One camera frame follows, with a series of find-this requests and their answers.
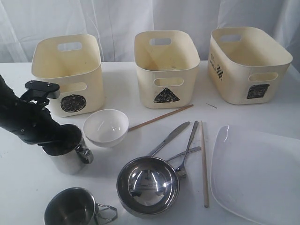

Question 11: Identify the stainless steel spoon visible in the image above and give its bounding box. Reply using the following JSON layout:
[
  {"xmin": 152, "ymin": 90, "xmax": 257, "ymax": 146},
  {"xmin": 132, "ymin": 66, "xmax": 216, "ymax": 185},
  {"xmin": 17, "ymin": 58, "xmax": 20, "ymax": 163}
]
[{"xmin": 175, "ymin": 120, "xmax": 199, "ymax": 178}]

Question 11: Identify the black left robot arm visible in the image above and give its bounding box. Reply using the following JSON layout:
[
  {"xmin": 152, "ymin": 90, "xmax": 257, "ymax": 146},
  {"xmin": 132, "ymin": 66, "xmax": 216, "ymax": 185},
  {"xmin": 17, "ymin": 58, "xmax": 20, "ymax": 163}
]
[{"xmin": 0, "ymin": 78, "xmax": 82, "ymax": 148}]

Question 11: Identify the cream bin with square mark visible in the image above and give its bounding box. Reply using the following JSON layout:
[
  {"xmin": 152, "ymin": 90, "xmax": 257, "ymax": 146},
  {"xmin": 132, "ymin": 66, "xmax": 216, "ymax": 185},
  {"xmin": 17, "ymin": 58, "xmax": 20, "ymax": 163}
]
[{"xmin": 208, "ymin": 27, "xmax": 293, "ymax": 105}]

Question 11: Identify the stainless steel bowl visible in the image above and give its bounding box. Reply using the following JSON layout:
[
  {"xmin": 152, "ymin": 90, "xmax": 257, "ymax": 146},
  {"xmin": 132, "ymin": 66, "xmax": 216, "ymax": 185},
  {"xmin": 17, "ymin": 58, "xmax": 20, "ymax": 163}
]
[{"xmin": 116, "ymin": 156, "xmax": 180, "ymax": 218}]

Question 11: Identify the light wooden chopstick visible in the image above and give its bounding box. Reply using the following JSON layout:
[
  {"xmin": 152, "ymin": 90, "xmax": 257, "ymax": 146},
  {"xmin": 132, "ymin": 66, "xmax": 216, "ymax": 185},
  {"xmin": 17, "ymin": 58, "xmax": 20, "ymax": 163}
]
[{"xmin": 200, "ymin": 121, "xmax": 210, "ymax": 208}]

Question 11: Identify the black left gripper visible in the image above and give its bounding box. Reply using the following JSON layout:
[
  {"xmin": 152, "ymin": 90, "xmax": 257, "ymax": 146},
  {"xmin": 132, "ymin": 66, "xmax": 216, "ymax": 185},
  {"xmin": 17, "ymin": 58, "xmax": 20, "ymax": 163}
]
[{"xmin": 9, "ymin": 96, "xmax": 82, "ymax": 156}]

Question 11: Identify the white plastic bowl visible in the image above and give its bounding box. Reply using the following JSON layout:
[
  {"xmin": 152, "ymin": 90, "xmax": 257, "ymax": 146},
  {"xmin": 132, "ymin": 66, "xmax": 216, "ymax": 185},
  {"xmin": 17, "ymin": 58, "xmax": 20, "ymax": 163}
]
[{"xmin": 83, "ymin": 109, "xmax": 129, "ymax": 148}]

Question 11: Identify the cream bin with triangle mark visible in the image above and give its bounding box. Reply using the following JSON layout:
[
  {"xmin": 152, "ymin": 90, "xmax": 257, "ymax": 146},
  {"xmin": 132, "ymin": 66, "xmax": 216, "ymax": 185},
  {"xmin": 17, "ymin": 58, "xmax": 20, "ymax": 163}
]
[{"xmin": 135, "ymin": 30, "xmax": 200, "ymax": 109}]

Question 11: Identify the stainless steel table knife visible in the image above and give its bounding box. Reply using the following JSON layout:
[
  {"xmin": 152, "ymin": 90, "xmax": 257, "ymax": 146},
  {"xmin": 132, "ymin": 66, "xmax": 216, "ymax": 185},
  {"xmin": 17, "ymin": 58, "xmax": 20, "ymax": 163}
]
[{"xmin": 147, "ymin": 121, "xmax": 191, "ymax": 157}]

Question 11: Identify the white square plate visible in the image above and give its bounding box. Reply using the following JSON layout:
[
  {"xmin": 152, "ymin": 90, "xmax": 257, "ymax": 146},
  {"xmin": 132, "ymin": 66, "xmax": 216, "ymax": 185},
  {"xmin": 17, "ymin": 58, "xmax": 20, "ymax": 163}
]
[{"xmin": 210, "ymin": 125, "xmax": 300, "ymax": 225}]

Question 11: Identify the dark wooden chopstick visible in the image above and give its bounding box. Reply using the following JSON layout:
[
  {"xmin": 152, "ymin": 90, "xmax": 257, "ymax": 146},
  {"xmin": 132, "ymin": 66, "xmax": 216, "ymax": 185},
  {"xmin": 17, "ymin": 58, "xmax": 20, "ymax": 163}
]
[{"xmin": 128, "ymin": 104, "xmax": 194, "ymax": 132}]

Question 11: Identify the white curtain backdrop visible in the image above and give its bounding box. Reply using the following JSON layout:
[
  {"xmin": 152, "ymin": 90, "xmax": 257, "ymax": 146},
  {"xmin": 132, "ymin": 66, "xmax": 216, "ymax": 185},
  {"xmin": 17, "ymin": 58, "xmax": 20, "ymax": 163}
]
[{"xmin": 0, "ymin": 0, "xmax": 300, "ymax": 68}]

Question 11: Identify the cream bin with circle mark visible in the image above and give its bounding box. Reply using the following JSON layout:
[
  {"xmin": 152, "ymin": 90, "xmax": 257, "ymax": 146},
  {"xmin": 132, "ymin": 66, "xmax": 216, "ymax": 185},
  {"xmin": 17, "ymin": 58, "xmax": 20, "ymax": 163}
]
[{"xmin": 31, "ymin": 34, "xmax": 105, "ymax": 117}]

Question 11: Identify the stainless steel fork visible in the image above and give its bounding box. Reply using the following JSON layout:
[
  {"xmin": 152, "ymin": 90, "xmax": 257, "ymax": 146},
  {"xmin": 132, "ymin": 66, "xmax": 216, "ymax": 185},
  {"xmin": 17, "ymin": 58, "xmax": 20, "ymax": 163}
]
[{"xmin": 166, "ymin": 146, "xmax": 201, "ymax": 162}]

